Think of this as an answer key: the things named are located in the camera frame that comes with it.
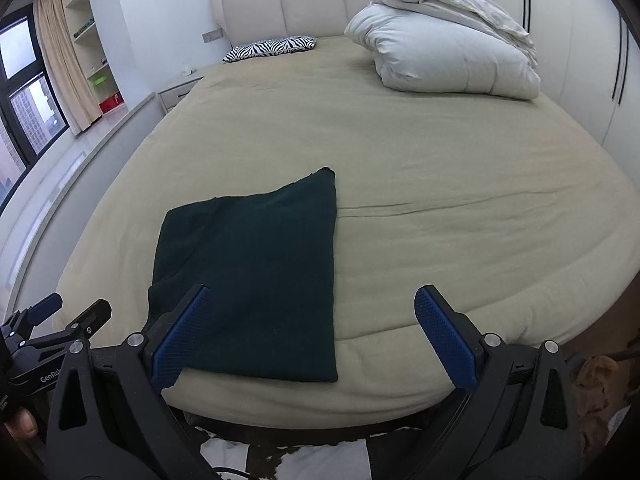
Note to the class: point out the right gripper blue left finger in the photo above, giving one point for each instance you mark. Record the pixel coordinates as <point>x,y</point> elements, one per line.
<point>176,335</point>

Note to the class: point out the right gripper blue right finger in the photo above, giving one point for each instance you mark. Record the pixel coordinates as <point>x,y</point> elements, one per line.
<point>454,338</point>

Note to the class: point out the dark green knit sweater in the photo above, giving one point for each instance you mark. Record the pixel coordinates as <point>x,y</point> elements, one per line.
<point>268,261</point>

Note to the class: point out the person's left hand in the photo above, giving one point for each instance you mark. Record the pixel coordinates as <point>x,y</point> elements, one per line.
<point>22,426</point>

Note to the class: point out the brown fluffy item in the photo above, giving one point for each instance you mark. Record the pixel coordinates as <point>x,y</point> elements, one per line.
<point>590,389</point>

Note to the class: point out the beige bed mattress sheet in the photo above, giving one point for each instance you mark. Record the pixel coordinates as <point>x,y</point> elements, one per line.
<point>510,208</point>

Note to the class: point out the black framed window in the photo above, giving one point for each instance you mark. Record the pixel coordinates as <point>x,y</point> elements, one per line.
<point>31,116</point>

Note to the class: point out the white bedside drawer table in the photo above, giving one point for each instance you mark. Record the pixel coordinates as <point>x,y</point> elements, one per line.
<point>175,92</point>

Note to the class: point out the beige window curtain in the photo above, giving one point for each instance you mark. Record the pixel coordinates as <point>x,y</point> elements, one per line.
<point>70,85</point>

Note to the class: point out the white folded duvet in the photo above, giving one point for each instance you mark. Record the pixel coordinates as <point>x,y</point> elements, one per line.
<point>448,46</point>

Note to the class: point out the zebra print pillow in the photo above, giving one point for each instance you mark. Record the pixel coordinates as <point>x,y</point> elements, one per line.
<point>270,47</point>

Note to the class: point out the beige padded headboard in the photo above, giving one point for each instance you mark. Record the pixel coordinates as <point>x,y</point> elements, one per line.
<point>246,21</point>

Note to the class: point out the white wardrobe with black handles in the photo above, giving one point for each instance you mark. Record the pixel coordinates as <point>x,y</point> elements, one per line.
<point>589,65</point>

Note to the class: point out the grey wall socket plate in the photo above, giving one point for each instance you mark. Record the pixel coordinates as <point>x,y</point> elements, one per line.
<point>213,35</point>

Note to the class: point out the white wall shelf unit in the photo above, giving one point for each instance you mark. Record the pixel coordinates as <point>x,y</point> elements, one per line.
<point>90,54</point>

